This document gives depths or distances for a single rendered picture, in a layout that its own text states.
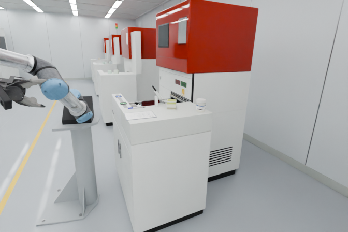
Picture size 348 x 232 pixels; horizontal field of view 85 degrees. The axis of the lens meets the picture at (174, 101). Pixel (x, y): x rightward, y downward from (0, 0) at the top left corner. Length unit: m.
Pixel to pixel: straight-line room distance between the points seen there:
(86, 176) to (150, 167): 0.73
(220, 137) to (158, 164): 0.89
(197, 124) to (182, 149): 0.22
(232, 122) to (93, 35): 8.27
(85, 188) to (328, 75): 2.67
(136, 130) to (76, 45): 8.50
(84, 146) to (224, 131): 1.35
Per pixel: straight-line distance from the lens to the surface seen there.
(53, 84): 1.15
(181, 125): 1.36
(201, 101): 1.43
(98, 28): 9.64
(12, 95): 1.05
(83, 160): 1.89
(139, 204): 1.58
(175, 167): 1.51
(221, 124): 2.05
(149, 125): 1.27
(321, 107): 2.66
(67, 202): 2.26
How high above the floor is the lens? 1.42
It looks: 15 degrees down
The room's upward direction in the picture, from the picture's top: 1 degrees clockwise
